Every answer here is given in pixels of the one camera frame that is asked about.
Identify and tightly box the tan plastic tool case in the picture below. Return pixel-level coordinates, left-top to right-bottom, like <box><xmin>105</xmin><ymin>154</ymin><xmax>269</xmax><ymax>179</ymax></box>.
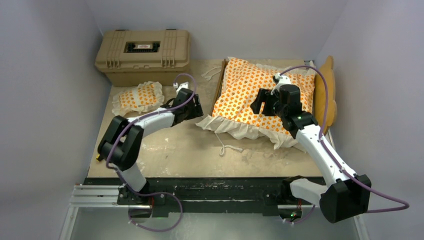
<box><xmin>94</xmin><ymin>29</ymin><xmax>191</xmax><ymax>87</ymax></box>

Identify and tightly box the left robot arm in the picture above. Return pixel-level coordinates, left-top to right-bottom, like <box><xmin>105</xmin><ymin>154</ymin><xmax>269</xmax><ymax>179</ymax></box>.
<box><xmin>96</xmin><ymin>88</ymin><xmax>204</xmax><ymax>205</ymax></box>

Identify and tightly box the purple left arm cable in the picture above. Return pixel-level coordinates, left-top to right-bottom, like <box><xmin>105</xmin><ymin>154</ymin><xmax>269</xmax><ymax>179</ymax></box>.
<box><xmin>105</xmin><ymin>73</ymin><xmax>198</xmax><ymax>233</ymax></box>

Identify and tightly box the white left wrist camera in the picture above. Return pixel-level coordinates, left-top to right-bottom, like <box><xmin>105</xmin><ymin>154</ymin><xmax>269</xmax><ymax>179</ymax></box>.
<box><xmin>173</xmin><ymin>81</ymin><xmax>189</xmax><ymax>94</ymax></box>

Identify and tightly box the small orange patterned pillow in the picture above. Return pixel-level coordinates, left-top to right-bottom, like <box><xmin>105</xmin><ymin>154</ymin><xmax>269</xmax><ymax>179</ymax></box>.
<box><xmin>112</xmin><ymin>81</ymin><xmax>165</xmax><ymax>116</ymax></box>

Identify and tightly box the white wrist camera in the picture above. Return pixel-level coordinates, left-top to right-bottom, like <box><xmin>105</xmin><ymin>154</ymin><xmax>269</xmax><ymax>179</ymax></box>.
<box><xmin>173</xmin><ymin>81</ymin><xmax>189</xmax><ymax>94</ymax></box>
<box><xmin>270</xmin><ymin>73</ymin><xmax>292</xmax><ymax>95</ymax></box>

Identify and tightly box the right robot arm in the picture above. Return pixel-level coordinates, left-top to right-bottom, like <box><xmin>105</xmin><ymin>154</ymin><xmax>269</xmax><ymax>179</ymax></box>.
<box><xmin>250</xmin><ymin>84</ymin><xmax>372</xmax><ymax>223</ymax></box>

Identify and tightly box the orange patterned white blanket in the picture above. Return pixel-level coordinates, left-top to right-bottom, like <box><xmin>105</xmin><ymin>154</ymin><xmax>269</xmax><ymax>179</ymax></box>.
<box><xmin>196</xmin><ymin>57</ymin><xmax>304</xmax><ymax>151</ymax></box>

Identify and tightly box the wooden pet bed frame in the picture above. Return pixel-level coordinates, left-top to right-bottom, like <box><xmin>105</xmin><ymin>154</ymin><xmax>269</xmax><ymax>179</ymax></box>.
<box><xmin>210</xmin><ymin>55</ymin><xmax>338</xmax><ymax>136</ymax></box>

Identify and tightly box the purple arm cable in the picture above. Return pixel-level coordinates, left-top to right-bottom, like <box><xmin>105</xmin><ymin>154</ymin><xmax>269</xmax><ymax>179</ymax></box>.
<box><xmin>105</xmin><ymin>73</ymin><xmax>198</xmax><ymax>233</ymax></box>
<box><xmin>279</xmin><ymin>65</ymin><xmax>411</xmax><ymax>225</ymax></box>

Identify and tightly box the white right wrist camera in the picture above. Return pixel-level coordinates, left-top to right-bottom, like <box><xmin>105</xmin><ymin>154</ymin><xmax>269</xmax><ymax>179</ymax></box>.
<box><xmin>270</xmin><ymin>73</ymin><xmax>292</xmax><ymax>95</ymax></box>

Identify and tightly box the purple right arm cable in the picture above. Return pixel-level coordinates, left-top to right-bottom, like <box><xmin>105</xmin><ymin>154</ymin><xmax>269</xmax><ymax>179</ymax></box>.
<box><xmin>279</xmin><ymin>65</ymin><xmax>411</xmax><ymax>225</ymax></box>

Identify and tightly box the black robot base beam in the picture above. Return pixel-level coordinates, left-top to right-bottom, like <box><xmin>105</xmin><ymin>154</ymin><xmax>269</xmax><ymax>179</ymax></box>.
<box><xmin>82</xmin><ymin>176</ymin><xmax>324</xmax><ymax>218</ymax></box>

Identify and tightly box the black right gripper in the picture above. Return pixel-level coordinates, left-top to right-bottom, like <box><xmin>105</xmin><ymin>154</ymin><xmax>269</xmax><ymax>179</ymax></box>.
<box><xmin>251</xmin><ymin>88</ymin><xmax>287</xmax><ymax>119</ymax></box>

